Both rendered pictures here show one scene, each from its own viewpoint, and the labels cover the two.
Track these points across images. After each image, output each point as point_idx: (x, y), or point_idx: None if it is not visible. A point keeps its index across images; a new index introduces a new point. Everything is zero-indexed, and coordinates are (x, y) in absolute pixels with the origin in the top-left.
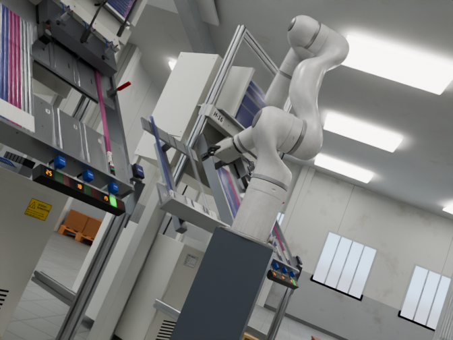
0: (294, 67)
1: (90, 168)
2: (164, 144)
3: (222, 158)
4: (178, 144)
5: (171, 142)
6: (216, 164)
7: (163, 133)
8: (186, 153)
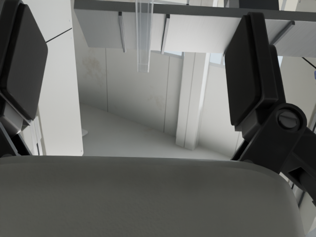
0: None
1: None
2: (278, 3)
3: (153, 211)
4: (202, 40)
5: (267, 29)
6: (35, 53)
7: (296, 45)
8: (169, 16)
